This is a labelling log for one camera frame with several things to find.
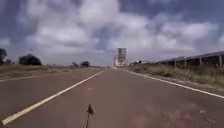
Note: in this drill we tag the small dark tree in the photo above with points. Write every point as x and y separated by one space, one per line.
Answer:
85 63

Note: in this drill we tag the robot's own part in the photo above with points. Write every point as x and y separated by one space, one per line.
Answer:
89 113

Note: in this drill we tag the tall pale building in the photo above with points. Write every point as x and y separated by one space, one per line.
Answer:
121 57

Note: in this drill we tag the long low building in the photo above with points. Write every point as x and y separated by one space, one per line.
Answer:
196 60

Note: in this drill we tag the dark bushy tree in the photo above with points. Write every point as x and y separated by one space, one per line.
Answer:
30 60

